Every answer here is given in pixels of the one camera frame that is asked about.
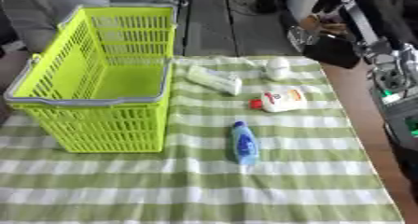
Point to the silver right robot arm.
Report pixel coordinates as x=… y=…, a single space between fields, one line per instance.
x=397 y=78

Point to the person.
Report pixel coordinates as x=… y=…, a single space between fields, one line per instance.
x=49 y=13

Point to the blue bottle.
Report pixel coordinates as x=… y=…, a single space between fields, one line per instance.
x=245 y=143

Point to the lime green plastic basket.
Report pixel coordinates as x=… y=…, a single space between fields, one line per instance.
x=130 y=84

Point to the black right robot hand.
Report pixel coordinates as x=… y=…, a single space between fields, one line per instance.
x=387 y=10

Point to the white bottle red cap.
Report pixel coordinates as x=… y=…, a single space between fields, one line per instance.
x=283 y=100

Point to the black bag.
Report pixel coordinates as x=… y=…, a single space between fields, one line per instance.
x=331 y=52

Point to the small white bottle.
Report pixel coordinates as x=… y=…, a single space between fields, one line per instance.
x=277 y=68

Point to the white tube pack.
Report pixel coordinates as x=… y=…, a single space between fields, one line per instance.
x=216 y=81

